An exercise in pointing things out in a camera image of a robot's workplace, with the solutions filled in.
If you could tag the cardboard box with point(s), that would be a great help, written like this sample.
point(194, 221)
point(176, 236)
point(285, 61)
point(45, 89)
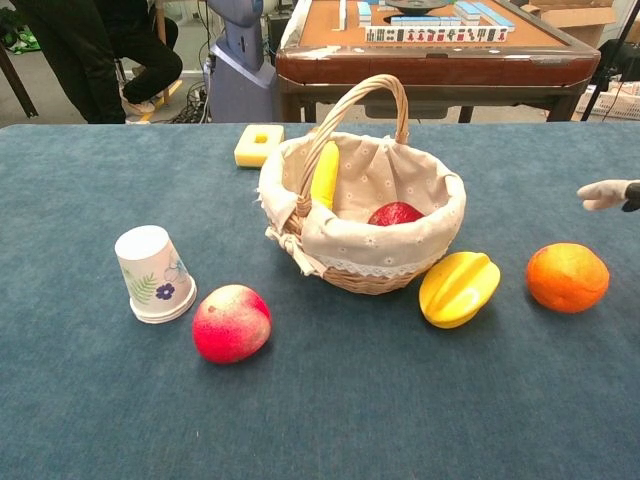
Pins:
point(575, 17)

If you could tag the red and yellow peach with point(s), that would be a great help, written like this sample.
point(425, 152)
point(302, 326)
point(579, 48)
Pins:
point(231, 323)

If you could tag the brown mahjong table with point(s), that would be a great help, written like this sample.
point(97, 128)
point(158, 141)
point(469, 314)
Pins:
point(435, 62)

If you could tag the person in black clothes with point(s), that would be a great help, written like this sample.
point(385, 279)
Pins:
point(95, 55)

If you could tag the right robot hand grey glove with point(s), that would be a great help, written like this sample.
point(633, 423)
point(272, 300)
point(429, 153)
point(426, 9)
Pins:
point(602, 194)

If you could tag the dark red fruit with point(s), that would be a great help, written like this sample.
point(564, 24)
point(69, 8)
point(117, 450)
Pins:
point(395, 214)

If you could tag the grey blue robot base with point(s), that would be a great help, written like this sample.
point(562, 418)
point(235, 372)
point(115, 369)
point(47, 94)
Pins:
point(240, 65)

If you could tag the black tripod stand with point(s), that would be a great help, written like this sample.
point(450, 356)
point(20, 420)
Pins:
point(611, 55)

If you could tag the yellow banana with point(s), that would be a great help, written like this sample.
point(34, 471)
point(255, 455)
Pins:
point(326, 175)

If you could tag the white plastic crate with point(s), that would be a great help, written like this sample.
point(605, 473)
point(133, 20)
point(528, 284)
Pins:
point(612, 102)

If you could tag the row of face-up mahjong tiles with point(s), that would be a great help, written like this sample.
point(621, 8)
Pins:
point(436, 34)

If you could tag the blue table cloth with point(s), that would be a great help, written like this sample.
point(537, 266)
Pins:
point(320, 350)

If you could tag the yellow starfruit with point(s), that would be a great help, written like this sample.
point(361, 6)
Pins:
point(458, 290)

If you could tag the wicker basket with cloth liner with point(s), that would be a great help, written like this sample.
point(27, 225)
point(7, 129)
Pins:
point(363, 220)

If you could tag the orange fruit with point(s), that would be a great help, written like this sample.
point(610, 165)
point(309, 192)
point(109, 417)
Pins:
point(567, 277)

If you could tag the yellow sponge block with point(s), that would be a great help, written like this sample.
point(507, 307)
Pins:
point(258, 145)

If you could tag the white floral paper cup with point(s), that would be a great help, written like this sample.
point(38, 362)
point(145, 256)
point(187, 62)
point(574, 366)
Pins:
point(152, 277)

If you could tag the wall of blue mahjong tiles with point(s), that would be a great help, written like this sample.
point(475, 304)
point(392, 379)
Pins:
point(425, 20)

